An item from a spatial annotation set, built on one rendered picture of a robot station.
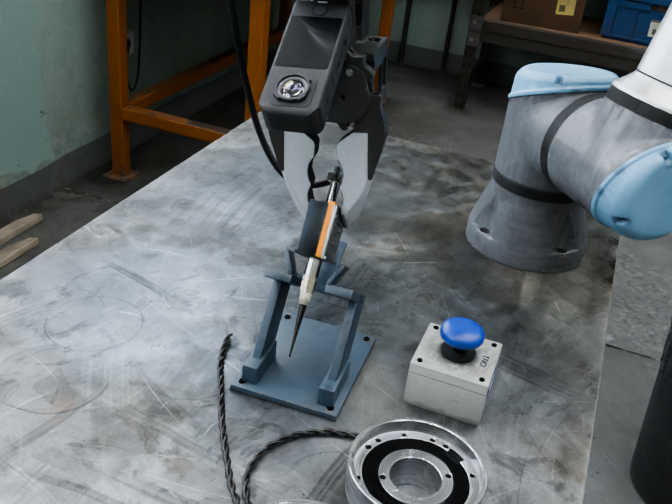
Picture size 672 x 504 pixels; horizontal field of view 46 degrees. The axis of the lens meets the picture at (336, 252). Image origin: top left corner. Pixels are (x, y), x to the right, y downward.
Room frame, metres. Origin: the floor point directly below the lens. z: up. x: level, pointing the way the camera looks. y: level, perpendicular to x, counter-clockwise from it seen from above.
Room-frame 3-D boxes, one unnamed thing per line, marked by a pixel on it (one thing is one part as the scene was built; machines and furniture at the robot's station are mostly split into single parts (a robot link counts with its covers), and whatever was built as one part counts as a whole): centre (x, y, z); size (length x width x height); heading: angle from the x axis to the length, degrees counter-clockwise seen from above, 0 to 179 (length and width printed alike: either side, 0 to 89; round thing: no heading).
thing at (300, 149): (0.63, 0.03, 0.99); 0.06 x 0.03 x 0.09; 170
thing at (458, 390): (0.58, -0.12, 0.82); 0.08 x 0.07 x 0.05; 162
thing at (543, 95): (0.89, -0.24, 0.97); 0.13 x 0.12 x 0.14; 24
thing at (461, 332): (0.58, -0.12, 0.85); 0.04 x 0.04 x 0.05
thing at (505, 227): (0.90, -0.24, 0.85); 0.15 x 0.15 x 0.10
